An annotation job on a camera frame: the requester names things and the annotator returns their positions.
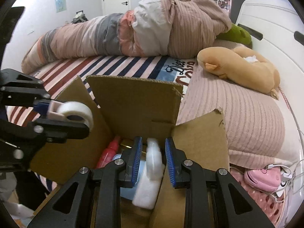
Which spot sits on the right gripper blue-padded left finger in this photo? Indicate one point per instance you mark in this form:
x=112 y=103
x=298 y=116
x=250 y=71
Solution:
x=92 y=197

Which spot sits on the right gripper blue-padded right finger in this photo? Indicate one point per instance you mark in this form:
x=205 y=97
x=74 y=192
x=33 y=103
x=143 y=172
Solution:
x=213 y=198

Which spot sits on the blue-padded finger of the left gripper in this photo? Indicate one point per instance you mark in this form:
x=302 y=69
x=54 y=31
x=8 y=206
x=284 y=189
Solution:
x=41 y=106
x=55 y=131

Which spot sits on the tape roll with pink dispenser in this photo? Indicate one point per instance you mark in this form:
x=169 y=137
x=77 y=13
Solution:
x=70 y=111

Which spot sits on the pink red tube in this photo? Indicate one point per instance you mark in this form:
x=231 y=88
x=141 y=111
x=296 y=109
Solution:
x=109 y=152

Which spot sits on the white rectangular charger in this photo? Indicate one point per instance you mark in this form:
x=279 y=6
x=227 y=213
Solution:
x=150 y=181

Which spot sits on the brown cardboard box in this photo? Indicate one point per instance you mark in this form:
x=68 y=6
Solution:
x=204 y=141

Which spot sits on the gold rectangular bar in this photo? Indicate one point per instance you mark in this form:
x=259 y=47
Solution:
x=127 y=146

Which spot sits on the striped pink navy blanket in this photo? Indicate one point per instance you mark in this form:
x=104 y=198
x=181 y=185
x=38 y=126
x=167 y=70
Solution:
x=107 y=75

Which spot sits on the pink clamshell case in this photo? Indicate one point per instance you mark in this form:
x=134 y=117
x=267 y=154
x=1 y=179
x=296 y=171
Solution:
x=267 y=180

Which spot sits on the pink ribbed pillow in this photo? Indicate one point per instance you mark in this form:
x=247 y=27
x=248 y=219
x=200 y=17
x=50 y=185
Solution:
x=260 y=129

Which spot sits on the grey exercise machine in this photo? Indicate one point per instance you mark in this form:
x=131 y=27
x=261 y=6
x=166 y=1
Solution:
x=79 y=17

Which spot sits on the tan plush toy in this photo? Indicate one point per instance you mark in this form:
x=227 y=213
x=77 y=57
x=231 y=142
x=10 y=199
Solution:
x=243 y=66

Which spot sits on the rolled pink grey quilt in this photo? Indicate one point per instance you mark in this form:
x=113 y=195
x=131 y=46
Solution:
x=177 y=28

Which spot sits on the green plush toy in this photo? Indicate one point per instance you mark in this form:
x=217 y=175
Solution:
x=236 y=34

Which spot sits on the white bed headboard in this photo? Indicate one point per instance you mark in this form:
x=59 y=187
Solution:
x=276 y=23

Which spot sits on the blue wall poster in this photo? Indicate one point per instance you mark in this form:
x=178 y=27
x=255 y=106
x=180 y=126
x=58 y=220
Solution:
x=61 y=5

